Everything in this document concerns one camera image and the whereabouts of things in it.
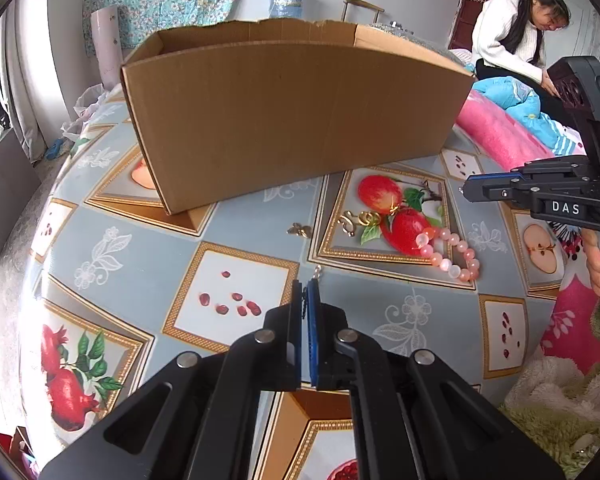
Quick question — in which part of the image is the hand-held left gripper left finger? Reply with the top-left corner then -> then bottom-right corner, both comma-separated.
40,280 -> 305,480

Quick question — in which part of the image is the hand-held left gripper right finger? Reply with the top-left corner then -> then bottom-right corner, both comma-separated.
305,280 -> 566,480

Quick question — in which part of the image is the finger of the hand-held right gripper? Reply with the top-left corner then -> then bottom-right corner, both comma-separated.
467,156 -> 588,182
461,180 -> 531,204

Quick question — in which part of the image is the black chain silver hook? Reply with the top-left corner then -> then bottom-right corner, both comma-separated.
300,265 -> 326,321

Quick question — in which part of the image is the brown cardboard box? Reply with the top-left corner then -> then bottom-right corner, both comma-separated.
120,16 -> 476,217

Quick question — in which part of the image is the pink fleece blanket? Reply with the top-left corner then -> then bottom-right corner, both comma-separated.
455,97 -> 556,171

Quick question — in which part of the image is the light blue quilt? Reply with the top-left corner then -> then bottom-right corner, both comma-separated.
472,76 -> 588,156

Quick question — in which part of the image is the pink flower-print blanket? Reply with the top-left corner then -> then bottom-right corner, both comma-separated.
540,220 -> 600,376

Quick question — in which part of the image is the silver sequin cushion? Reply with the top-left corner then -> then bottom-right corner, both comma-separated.
360,22 -> 468,68

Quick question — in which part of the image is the fruit-print tablecloth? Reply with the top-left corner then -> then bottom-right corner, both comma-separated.
17,90 -> 588,480

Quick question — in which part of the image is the white green fluffy robe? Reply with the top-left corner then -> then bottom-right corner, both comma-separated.
500,300 -> 600,480

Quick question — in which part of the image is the blue water jug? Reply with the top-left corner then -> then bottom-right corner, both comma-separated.
270,0 -> 307,20

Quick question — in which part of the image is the white plastic bag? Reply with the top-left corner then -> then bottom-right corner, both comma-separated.
60,82 -> 113,141

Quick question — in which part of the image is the grey cabinet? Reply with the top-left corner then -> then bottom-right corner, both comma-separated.
0,127 -> 41,266

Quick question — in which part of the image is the pale pink roll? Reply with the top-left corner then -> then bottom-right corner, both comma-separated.
91,5 -> 123,86

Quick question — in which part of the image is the grey curtain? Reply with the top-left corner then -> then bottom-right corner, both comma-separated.
0,0 -> 66,161

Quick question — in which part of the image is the pink beaded bracelet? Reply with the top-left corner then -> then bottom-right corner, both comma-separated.
414,226 -> 482,283

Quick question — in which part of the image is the wooden chair frame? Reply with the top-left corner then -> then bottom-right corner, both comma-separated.
342,0 -> 386,26

